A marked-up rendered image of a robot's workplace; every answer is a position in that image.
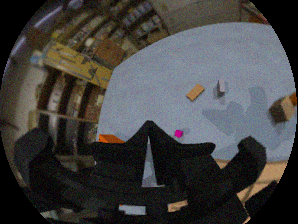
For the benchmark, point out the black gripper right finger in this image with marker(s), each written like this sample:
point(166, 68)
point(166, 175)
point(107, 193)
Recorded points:
point(166, 151)

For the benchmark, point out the small magenta block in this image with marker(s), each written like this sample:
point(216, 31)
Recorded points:
point(179, 133)

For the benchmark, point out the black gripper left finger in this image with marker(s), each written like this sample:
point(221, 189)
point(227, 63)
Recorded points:
point(132, 153)

